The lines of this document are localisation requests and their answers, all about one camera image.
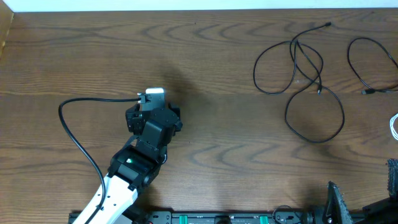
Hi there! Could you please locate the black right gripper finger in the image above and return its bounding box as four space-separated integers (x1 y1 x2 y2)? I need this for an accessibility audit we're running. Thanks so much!
323 181 353 224
387 159 397 198

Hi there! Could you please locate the white usb cable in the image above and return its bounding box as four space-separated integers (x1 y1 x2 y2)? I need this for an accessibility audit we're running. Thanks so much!
389 112 398 141

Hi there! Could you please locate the thin black cable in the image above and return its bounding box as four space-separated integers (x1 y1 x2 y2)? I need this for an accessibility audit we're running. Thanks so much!
346 37 398 95

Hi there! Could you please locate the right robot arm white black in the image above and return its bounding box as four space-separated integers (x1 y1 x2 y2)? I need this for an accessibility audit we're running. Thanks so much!
301 159 397 224

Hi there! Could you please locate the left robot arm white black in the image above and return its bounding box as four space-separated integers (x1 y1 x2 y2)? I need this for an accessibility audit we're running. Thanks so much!
74 103 182 223

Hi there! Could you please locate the left camera black cable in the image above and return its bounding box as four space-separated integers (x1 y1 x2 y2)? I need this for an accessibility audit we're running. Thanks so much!
58 93 152 224

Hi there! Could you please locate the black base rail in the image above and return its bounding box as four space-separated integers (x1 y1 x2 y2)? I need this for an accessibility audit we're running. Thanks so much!
115 210 302 224

